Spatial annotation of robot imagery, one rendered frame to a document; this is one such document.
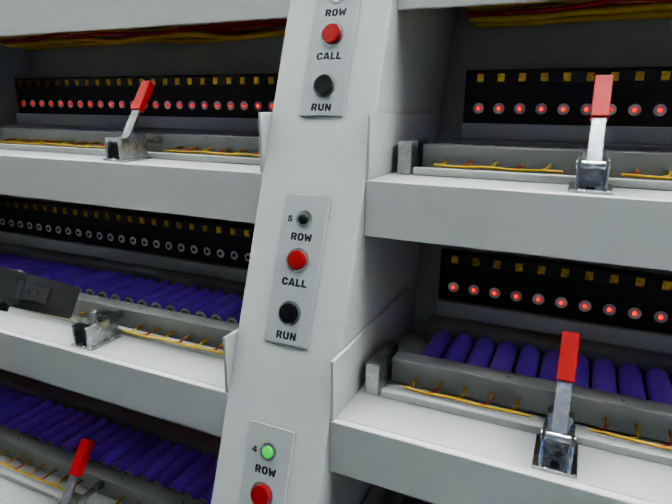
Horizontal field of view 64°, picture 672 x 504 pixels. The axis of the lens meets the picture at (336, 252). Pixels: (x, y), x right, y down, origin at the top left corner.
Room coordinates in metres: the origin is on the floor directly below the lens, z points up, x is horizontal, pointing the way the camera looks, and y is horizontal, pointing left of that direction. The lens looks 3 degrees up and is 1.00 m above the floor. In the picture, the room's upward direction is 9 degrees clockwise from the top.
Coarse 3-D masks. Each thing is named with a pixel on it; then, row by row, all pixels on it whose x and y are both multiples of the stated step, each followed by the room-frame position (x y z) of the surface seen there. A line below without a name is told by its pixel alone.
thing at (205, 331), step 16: (80, 304) 0.60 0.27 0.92; (96, 304) 0.59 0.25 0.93; (112, 304) 0.58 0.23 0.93; (128, 304) 0.58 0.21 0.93; (128, 320) 0.57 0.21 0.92; (144, 320) 0.56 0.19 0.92; (160, 320) 0.55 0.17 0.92; (176, 320) 0.54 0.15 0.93; (192, 320) 0.54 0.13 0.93; (208, 320) 0.54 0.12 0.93; (144, 336) 0.54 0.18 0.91; (176, 336) 0.55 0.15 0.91; (192, 336) 0.54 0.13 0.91; (208, 336) 0.53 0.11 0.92
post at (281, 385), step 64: (384, 0) 0.42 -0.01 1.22; (384, 64) 0.42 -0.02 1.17; (320, 128) 0.43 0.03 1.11; (320, 192) 0.43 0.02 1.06; (256, 256) 0.45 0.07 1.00; (384, 256) 0.48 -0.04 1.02; (256, 320) 0.45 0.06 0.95; (320, 320) 0.42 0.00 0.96; (256, 384) 0.44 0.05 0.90; (320, 384) 0.42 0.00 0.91; (320, 448) 0.42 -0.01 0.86
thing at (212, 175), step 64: (0, 128) 0.69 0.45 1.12; (64, 128) 0.77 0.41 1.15; (128, 128) 0.54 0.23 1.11; (192, 128) 0.70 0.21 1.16; (256, 128) 0.66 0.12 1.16; (0, 192) 0.61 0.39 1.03; (64, 192) 0.56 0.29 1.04; (128, 192) 0.53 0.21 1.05; (192, 192) 0.49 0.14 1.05; (256, 192) 0.46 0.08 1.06
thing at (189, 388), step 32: (96, 256) 0.76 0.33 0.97; (128, 256) 0.73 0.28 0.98; (160, 256) 0.71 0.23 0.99; (0, 320) 0.60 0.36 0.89; (32, 320) 0.60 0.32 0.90; (0, 352) 0.58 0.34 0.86; (32, 352) 0.56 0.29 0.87; (64, 352) 0.53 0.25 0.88; (96, 352) 0.53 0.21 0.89; (128, 352) 0.53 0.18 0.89; (160, 352) 0.53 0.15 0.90; (192, 352) 0.53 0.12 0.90; (224, 352) 0.44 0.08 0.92; (64, 384) 0.55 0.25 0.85; (96, 384) 0.53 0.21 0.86; (128, 384) 0.51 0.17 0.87; (160, 384) 0.49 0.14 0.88; (192, 384) 0.47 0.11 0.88; (224, 384) 0.47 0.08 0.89; (160, 416) 0.50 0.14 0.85; (192, 416) 0.48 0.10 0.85; (224, 416) 0.46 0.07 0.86
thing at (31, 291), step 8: (24, 280) 0.42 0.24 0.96; (16, 288) 0.42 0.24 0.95; (24, 288) 0.44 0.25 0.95; (32, 288) 0.45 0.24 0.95; (40, 288) 0.45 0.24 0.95; (48, 288) 0.46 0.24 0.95; (16, 296) 0.42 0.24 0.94; (24, 296) 0.44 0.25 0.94; (32, 296) 0.45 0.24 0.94; (40, 296) 0.46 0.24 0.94; (48, 296) 0.46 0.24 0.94
